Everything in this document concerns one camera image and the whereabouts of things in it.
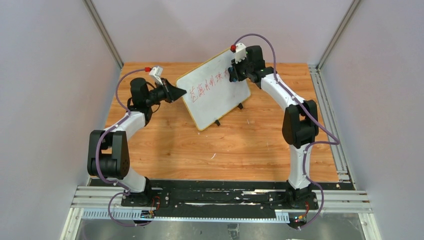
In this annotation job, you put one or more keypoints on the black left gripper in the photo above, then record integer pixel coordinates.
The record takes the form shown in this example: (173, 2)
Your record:
(166, 91)

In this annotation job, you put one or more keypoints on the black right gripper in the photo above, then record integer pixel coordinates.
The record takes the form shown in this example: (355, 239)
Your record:
(238, 71)

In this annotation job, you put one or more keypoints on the blue black whiteboard eraser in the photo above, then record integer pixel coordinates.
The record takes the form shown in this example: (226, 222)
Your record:
(232, 75)

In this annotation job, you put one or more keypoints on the yellow framed whiteboard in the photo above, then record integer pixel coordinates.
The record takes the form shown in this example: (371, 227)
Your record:
(210, 94)

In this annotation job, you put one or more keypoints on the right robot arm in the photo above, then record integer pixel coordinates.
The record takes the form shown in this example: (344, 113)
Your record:
(299, 126)

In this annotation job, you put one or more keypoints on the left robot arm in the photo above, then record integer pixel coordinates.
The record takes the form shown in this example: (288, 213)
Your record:
(108, 151)

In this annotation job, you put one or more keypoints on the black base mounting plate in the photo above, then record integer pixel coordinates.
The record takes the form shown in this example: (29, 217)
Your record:
(216, 199)

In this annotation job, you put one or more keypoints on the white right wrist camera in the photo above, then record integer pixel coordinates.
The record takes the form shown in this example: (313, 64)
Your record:
(239, 50)

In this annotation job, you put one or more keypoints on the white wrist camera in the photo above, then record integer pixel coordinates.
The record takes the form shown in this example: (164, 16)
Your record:
(239, 50)
(155, 74)

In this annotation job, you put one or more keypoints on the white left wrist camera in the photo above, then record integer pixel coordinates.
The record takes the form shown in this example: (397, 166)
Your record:
(155, 74)

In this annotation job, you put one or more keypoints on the whiteboard wire stand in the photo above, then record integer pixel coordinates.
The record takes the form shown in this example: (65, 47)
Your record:
(231, 113)

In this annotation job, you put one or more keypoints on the left corner aluminium post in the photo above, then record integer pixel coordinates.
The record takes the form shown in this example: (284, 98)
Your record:
(93, 12)

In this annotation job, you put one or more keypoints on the corner aluminium post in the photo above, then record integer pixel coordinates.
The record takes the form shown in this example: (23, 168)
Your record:
(93, 12)
(338, 33)

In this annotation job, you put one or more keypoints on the right corner aluminium post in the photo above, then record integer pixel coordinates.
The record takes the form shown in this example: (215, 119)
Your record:
(338, 33)

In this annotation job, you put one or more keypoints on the aluminium front frame rail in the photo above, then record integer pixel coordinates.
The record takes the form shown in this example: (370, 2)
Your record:
(344, 214)

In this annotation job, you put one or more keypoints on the right side aluminium rail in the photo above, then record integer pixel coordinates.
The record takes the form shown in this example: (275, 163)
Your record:
(327, 113)

